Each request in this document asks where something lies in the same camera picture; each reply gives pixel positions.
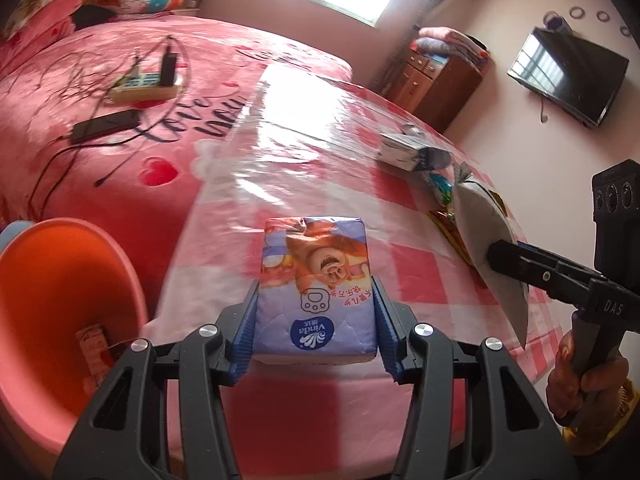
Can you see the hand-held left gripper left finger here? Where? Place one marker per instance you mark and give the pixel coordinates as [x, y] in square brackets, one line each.
[245, 340]

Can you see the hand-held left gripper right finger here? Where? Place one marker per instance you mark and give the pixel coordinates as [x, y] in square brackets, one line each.
[390, 345]

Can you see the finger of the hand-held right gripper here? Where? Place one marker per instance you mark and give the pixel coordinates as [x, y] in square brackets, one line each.
[530, 270]

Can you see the grey printed foil packet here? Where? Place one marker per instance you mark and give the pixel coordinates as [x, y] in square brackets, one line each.
[487, 220]

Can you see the cartoon bear tissue pack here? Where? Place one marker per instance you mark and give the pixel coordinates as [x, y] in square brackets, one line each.
[315, 310]

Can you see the blue cartoon wipes packet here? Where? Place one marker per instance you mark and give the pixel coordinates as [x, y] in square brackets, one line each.
[442, 190]

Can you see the orange plastic basin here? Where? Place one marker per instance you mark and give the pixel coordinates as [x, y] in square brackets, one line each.
[45, 285]

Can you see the person's right hand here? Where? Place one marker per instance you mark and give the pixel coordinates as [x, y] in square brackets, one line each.
[600, 380]

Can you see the yellow snack packet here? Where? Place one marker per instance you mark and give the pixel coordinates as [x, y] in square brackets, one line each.
[450, 232]

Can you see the pink printed sachet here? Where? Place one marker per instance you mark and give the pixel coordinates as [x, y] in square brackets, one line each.
[92, 355]

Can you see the small blue carton box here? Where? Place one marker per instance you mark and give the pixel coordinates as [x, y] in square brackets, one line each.
[400, 152]

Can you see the red checked tablecloth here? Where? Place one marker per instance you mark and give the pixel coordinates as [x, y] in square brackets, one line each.
[325, 170]

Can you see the brown wooden cabinet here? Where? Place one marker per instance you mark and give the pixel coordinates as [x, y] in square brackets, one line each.
[450, 90]

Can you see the stack of folded quilts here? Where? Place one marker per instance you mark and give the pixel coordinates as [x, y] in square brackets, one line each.
[450, 42]

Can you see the black smartphone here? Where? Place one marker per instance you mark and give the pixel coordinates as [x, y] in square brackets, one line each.
[105, 125]

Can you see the blue plastic tub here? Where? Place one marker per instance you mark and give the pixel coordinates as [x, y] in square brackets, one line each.
[12, 230]

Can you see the white power strip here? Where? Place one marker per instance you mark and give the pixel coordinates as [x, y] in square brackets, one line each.
[145, 92]

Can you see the pink bed cover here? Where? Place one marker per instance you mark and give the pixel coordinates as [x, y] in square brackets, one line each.
[200, 60]

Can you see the black cloth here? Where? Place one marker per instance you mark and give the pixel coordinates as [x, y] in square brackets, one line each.
[97, 16]

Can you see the pink folded blanket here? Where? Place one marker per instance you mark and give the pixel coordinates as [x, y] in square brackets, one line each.
[35, 30]

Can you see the floral pillow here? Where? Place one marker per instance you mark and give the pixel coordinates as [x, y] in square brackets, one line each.
[37, 2]

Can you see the black wall television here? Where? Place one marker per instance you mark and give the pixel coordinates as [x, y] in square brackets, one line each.
[565, 75]

